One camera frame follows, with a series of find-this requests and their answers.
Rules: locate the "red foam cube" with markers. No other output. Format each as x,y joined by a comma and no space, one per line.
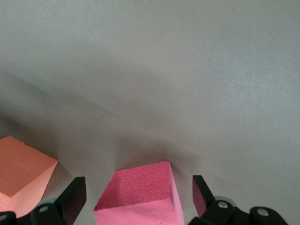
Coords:
136,187

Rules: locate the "orange foam cube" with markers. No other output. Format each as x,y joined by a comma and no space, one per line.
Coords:
21,168

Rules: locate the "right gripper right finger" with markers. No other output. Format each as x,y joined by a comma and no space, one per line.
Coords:
201,197

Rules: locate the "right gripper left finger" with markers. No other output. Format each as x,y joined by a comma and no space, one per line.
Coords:
75,197

